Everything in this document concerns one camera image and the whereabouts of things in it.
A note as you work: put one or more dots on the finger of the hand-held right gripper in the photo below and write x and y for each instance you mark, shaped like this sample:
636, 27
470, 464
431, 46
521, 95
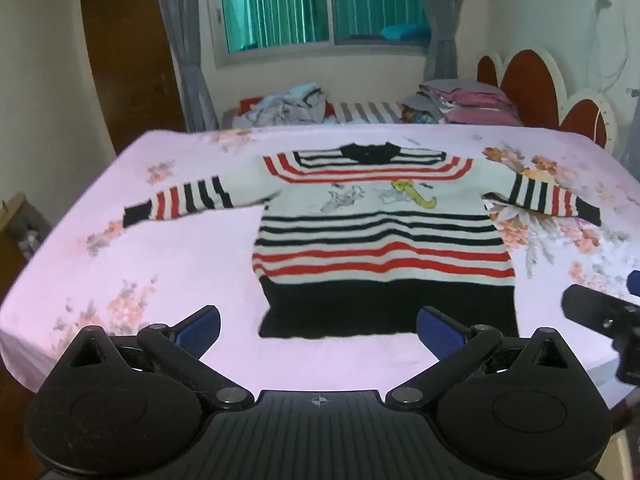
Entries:
587, 306
635, 282

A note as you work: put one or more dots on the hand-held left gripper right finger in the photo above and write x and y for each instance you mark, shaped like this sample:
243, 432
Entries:
440, 334

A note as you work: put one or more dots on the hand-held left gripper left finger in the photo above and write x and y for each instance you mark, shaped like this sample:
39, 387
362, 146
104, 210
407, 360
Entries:
200, 332

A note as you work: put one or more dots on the striped knit sweater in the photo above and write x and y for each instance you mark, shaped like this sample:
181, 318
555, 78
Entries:
380, 240

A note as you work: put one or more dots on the pile of light grey clothes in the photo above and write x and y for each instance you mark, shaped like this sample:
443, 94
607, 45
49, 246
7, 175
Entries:
285, 107

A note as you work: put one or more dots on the pink floral bed sheet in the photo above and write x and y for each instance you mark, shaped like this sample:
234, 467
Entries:
150, 240

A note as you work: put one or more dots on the cardboard box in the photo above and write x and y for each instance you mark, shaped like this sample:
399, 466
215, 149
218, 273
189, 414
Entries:
22, 225

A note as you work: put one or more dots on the colourful printed cloth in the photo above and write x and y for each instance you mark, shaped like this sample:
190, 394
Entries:
422, 117

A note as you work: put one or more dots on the red and white headboard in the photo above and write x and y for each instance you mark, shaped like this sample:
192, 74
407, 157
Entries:
532, 90

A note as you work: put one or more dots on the red cloth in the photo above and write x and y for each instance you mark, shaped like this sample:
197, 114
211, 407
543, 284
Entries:
248, 105

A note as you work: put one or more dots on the stack of pink grey bedding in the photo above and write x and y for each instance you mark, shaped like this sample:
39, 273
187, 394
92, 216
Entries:
470, 102

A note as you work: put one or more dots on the grey striped pillow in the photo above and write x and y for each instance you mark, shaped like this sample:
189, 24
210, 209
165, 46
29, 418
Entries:
367, 111

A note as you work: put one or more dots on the grey curtain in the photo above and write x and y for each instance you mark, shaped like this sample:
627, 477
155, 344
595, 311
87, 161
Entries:
442, 35
187, 60

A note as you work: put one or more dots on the brown wooden door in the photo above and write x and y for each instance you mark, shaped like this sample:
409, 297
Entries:
130, 60

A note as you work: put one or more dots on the teal cloth on windowsill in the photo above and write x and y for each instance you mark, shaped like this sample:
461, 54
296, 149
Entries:
405, 32

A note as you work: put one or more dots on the window with teal blinds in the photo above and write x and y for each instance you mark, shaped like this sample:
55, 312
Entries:
300, 5

